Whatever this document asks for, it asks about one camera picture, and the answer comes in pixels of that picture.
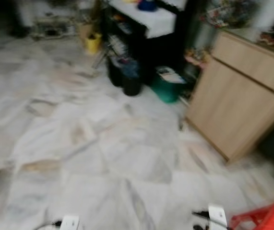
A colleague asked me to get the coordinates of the light wooden cabinet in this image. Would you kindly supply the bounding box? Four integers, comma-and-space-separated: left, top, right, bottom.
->
185, 30, 274, 163

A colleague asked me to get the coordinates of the red plastic stool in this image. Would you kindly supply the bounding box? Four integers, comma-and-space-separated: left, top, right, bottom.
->
229, 202, 274, 230

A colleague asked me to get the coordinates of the green bag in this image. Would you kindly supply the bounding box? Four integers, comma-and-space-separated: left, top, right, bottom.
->
151, 67, 188, 104

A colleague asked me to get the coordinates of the black bin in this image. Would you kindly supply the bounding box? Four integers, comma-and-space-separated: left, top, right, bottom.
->
107, 57, 124, 87
121, 58, 143, 96

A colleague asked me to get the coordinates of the black shelf with white cloth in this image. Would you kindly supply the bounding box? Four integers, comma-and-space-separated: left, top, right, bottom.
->
101, 0, 202, 89

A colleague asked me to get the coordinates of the blue bowl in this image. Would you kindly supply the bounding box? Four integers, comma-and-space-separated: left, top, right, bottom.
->
138, 0, 157, 12

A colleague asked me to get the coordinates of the yellow container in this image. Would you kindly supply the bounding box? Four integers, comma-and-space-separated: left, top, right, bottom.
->
85, 33, 102, 54

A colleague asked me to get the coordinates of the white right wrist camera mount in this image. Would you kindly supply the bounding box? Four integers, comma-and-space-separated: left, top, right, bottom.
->
208, 205, 229, 230

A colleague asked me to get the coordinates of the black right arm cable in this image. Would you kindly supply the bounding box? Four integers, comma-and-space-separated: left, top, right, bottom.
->
192, 210, 233, 230

